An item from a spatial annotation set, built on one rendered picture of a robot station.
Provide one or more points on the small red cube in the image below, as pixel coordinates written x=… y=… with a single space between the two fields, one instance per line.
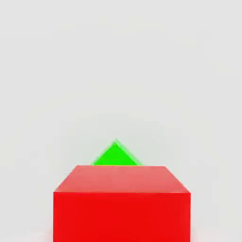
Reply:
x=122 y=211

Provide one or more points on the small green cube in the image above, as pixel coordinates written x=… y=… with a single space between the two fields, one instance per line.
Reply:
x=115 y=157

